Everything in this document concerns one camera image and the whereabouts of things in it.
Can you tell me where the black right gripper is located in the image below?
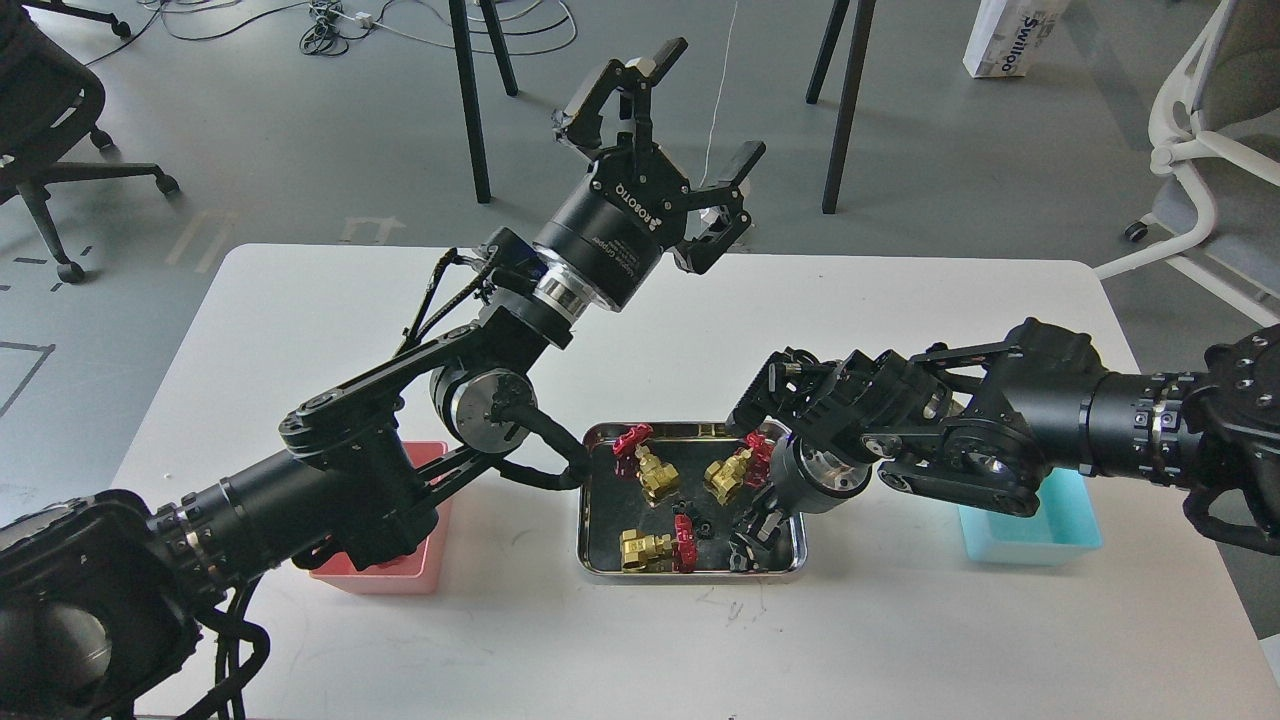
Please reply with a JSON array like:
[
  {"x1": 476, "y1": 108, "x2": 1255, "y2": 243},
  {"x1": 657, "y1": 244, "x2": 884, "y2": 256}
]
[{"x1": 728, "y1": 439, "x2": 873, "y2": 574}]

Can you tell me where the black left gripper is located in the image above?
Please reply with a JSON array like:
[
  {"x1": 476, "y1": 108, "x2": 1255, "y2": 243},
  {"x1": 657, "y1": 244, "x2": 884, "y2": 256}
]
[{"x1": 532, "y1": 37, "x2": 767, "y2": 313}]

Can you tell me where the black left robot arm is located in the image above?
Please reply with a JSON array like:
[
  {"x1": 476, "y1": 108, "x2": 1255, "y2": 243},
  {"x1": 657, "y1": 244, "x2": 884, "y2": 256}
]
[{"x1": 1, "y1": 37, "x2": 765, "y2": 719}]

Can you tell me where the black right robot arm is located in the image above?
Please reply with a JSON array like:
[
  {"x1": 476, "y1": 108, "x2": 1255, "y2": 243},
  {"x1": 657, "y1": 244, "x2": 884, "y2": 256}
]
[{"x1": 726, "y1": 318, "x2": 1279, "y2": 559}]

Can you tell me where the brass valve top right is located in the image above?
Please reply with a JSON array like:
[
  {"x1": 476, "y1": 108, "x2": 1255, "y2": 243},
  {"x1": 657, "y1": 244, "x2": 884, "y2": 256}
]
[{"x1": 704, "y1": 430, "x2": 774, "y2": 506}]

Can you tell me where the brass valve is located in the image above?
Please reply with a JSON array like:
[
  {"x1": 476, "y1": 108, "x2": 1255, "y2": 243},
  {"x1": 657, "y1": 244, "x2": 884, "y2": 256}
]
[
  {"x1": 620, "y1": 515, "x2": 699, "y2": 574},
  {"x1": 611, "y1": 423, "x2": 681, "y2": 506},
  {"x1": 704, "y1": 430, "x2": 774, "y2": 506}
]

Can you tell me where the brass valve bottom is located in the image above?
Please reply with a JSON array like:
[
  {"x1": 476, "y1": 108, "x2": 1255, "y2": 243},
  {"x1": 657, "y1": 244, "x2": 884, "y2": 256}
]
[{"x1": 620, "y1": 515, "x2": 699, "y2": 574}]

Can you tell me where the brass valve top left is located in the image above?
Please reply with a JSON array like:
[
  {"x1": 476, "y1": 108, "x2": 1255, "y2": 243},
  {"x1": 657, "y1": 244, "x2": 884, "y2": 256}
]
[{"x1": 611, "y1": 423, "x2": 681, "y2": 506}]

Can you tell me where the light blue plastic box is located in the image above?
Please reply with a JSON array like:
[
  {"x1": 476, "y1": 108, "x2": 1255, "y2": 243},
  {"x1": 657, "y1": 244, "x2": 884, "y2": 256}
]
[{"x1": 957, "y1": 468, "x2": 1105, "y2": 566}]

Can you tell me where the pink plastic box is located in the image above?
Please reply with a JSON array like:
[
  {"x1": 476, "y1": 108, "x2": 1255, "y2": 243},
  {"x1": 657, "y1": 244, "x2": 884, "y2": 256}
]
[{"x1": 308, "y1": 500, "x2": 452, "y2": 594}]

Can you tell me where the white cardboard box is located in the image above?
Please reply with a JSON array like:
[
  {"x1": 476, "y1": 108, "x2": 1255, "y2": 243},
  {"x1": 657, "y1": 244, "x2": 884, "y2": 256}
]
[{"x1": 963, "y1": 1, "x2": 1070, "y2": 78}]

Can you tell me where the silver metal tray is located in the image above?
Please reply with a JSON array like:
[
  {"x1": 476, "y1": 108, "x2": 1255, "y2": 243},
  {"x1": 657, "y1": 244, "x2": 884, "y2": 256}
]
[{"x1": 577, "y1": 421, "x2": 808, "y2": 583}]

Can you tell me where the black table leg left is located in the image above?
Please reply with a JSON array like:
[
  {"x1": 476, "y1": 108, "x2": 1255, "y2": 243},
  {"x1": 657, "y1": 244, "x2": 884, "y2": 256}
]
[{"x1": 448, "y1": 1, "x2": 518, "y2": 204}]

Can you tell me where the black table leg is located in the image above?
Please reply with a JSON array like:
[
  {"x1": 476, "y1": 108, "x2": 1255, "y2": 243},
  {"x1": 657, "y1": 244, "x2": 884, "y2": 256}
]
[
  {"x1": 805, "y1": 1, "x2": 877, "y2": 215},
  {"x1": 448, "y1": 1, "x2": 518, "y2": 204}
]

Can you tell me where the black table leg right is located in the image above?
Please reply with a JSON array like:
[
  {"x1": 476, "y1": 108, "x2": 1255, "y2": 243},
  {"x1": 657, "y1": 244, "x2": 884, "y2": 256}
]
[{"x1": 805, "y1": 1, "x2": 877, "y2": 215}]

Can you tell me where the white office chair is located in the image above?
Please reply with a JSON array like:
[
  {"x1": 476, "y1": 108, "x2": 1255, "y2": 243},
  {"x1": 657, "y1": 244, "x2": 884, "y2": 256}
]
[{"x1": 1094, "y1": 1, "x2": 1279, "y2": 325}]

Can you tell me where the black office chair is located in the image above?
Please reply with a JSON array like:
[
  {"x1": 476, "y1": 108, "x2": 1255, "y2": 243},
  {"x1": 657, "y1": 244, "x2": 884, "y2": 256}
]
[{"x1": 1, "y1": 1, "x2": 179, "y2": 284}]

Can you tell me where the white cable on floor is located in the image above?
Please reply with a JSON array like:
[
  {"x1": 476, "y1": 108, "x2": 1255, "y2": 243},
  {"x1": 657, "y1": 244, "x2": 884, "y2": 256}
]
[{"x1": 700, "y1": 0, "x2": 742, "y2": 191}]

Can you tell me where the black cable bundle floor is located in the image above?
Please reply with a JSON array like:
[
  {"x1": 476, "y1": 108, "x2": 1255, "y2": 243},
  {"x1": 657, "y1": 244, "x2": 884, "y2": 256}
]
[{"x1": 138, "y1": 1, "x2": 579, "y2": 56}]

